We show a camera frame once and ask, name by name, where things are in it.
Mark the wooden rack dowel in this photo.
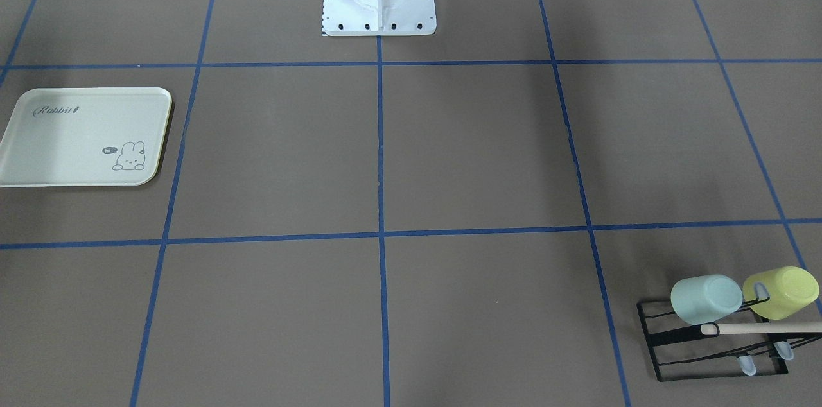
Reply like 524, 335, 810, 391
697, 322, 821, 336

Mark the light green plastic cup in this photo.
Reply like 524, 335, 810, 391
670, 273, 743, 325

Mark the cream rabbit print tray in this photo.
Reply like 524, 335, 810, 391
1, 87, 173, 187

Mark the yellow plastic cup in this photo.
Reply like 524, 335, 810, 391
742, 266, 820, 320

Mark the black wire cup rack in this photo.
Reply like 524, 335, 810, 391
635, 300, 820, 383

